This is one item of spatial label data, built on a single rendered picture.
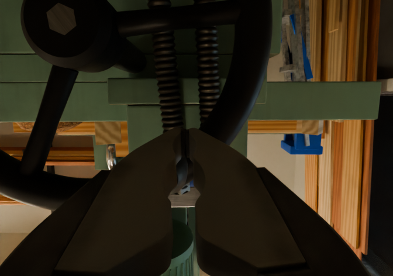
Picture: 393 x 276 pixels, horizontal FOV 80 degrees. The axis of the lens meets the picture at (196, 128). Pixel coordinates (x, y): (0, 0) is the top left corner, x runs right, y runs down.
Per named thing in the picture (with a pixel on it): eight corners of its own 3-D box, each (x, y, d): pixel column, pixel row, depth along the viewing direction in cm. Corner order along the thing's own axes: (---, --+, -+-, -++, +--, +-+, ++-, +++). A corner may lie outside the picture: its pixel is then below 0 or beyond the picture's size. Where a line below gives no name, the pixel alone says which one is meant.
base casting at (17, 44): (287, -11, 34) (283, 55, 35) (226, 54, 91) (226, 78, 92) (-31, -13, 33) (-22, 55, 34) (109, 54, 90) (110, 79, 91)
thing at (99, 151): (123, 129, 68) (125, 169, 70) (129, 126, 75) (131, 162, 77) (90, 130, 68) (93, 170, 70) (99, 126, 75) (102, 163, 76)
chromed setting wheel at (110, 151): (114, 133, 60) (117, 180, 62) (127, 127, 72) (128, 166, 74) (102, 134, 60) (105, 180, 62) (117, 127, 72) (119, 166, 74)
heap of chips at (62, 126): (59, 121, 37) (60, 138, 38) (91, 114, 50) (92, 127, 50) (4, 121, 37) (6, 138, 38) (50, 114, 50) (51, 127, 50)
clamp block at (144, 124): (252, 104, 27) (250, 179, 28) (231, 100, 40) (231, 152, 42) (121, 104, 26) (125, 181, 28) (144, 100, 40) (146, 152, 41)
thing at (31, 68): (268, 54, 35) (266, 81, 36) (239, 68, 56) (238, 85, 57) (-5, 54, 34) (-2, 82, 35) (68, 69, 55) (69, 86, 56)
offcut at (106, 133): (118, 118, 41) (119, 139, 42) (94, 118, 40) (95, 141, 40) (120, 120, 38) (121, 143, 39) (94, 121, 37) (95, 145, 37)
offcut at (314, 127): (302, 114, 48) (301, 133, 49) (319, 114, 46) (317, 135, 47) (307, 113, 51) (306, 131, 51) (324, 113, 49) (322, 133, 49)
